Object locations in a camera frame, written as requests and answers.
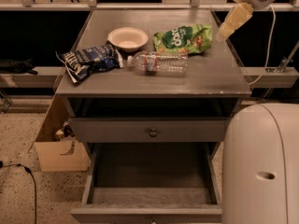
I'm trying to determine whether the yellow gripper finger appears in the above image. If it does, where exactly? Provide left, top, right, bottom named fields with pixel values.
left=216, top=3, right=253, bottom=42

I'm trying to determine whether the green rice chip bag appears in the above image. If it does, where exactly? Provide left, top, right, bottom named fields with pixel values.
left=153, top=24, right=213, bottom=54

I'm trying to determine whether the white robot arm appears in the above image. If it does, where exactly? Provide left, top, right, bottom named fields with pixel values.
left=221, top=103, right=299, bottom=224

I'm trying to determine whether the grey wooden drawer cabinet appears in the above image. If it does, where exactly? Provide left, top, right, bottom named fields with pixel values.
left=54, top=8, right=252, bottom=224

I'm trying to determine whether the blue chip bag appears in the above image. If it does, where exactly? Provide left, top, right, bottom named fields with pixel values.
left=56, top=43, right=123, bottom=84

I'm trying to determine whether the closed grey top drawer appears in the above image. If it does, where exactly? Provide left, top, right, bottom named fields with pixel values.
left=68, top=118, right=228, bottom=143

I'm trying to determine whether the open grey middle drawer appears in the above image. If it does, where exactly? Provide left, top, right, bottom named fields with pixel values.
left=71, top=143, right=222, bottom=224

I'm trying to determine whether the clear plastic water bottle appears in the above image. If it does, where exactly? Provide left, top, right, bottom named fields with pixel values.
left=127, top=51, right=188, bottom=77

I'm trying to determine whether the white paper bowl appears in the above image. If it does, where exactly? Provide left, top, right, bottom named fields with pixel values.
left=107, top=27, right=149, bottom=52

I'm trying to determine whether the cardboard box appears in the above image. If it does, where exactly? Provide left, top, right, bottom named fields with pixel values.
left=34, top=96, right=90, bottom=172

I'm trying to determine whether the black object on ledge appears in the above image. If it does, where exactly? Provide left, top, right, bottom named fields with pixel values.
left=0, top=59, right=38, bottom=75

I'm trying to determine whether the white hanging cable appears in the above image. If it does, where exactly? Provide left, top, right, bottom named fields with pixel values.
left=247, top=4, right=277, bottom=87

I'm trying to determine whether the black floor cable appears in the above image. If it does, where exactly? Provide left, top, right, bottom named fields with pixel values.
left=0, top=161, right=38, bottom=224

